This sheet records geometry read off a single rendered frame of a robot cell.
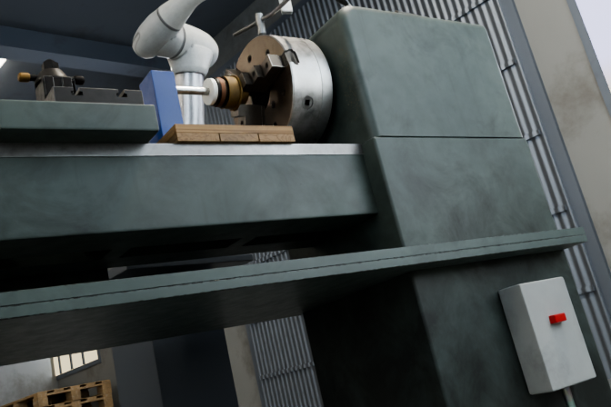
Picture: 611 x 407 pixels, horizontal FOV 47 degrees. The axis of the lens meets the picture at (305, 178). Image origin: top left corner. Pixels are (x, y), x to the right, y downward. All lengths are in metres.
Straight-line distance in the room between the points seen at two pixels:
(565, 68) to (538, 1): 0.44
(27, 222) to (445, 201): 1.01
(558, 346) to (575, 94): 2.49
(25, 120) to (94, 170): 0.16
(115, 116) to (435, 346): 0.86
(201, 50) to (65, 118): 1.21
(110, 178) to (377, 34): 0.86
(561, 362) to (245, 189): 0.88
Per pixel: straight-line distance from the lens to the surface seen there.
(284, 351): 5.71
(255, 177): 1.57
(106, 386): 7.97
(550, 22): 4.32
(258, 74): 1.80
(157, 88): 1.71
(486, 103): 2.12
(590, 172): 4.10
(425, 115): 1.91
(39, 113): 1.37
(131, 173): 1.45
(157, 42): 2.44
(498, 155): 2.06
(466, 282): 1.79
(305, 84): 1.79
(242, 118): 1.85
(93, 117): 1.40
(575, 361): 1.91
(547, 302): 1.88
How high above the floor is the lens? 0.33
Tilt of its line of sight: 16 degrees up
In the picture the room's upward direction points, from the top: 14 degrees counter-clockwise
